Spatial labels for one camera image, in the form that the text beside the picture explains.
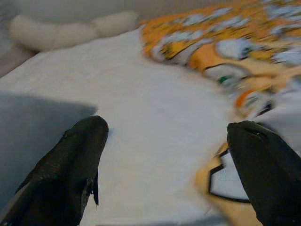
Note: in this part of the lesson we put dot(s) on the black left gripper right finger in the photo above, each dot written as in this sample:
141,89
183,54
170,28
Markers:
270,179

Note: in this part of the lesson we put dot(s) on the cream long bolster pillow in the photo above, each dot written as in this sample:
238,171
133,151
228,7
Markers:
47,35

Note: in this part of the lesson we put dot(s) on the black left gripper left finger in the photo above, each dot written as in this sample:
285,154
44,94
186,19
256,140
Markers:
58,176

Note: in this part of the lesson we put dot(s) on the yellow cartoon print blanket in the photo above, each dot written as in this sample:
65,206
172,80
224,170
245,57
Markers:
204,54

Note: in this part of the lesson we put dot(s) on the white quilted mattress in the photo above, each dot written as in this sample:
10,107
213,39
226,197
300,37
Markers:
141,117

